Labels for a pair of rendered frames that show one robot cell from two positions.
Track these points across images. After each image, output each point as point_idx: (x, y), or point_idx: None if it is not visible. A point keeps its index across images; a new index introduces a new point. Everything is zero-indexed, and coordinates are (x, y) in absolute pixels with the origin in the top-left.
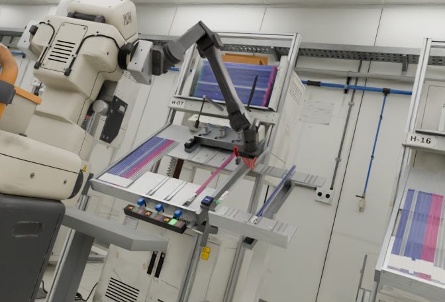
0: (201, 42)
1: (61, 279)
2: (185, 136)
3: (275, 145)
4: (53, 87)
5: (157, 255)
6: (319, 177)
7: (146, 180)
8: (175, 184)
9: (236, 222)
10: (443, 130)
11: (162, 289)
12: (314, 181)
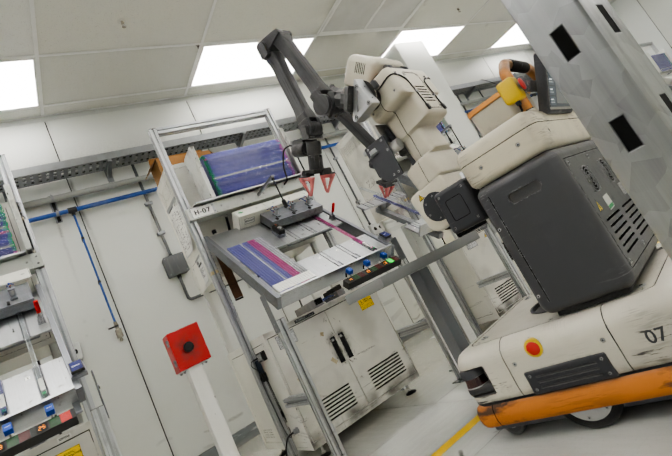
0: None
1: (445, 315)
2: (249, 234)
3: None
4: (425, 126)
5: (336, 340)
6: (395, 192)
7: (313, 264)
8: (336, 250)
9: None
10: None
11: (364, 360)
12: (398, 194)
